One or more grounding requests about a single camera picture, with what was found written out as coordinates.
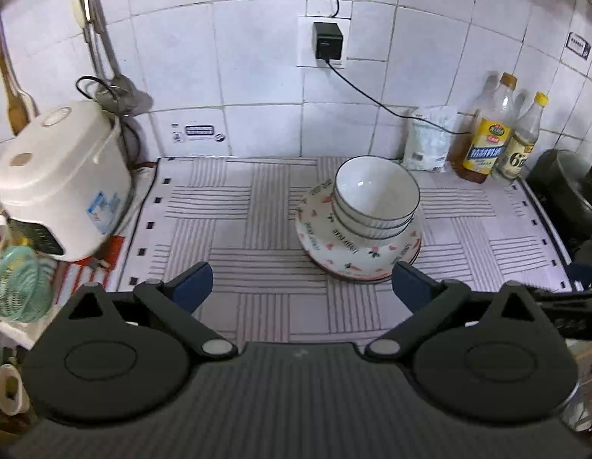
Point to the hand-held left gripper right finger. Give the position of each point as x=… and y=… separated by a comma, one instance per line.
x=410, y=287

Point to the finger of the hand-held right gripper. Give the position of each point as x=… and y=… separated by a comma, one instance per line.
x=568, y=313
x=585, y=275

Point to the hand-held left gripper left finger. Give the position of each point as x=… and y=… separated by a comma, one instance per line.
x=195, y=287

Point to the white bowl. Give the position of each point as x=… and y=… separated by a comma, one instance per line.
x=367, y=241
x=372, y=186
x=372, y=230

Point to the floral patterned plates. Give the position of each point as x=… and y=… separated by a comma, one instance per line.
x=343, y=253

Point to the dark metal pot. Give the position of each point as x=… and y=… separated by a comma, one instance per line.
x=563, y=191

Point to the striped counter mat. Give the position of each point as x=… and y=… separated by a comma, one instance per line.
x=257, y=210

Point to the red striped cloth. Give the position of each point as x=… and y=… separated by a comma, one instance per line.
x=83, y=272

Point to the small vinegar bottle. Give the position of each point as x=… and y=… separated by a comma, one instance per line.
x=515, y=153

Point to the white salt bag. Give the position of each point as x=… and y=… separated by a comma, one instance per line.
x=427, y=143

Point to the white label sticker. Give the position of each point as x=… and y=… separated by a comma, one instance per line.
x=198, y=131

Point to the large cooking oil bottle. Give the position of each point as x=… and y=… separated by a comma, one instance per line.
x=487, y=148

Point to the green plastic colander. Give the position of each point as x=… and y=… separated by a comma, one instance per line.
x=18, y=287

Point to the white rice cooker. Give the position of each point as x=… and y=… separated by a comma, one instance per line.
x=57, y=172

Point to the metal ladle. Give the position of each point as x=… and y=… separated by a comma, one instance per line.
x=128, y=95

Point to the white round container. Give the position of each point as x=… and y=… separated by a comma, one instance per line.
x=11, y=389

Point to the wooden spatula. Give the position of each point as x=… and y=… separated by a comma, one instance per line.
x=16, y=105

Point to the black power adapter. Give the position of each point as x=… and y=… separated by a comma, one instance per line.
x=327, y=40

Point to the grey wall sticker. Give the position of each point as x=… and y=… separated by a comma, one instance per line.
x=578, y=45

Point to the white wall socket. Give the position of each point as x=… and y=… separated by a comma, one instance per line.
x=303, y=57

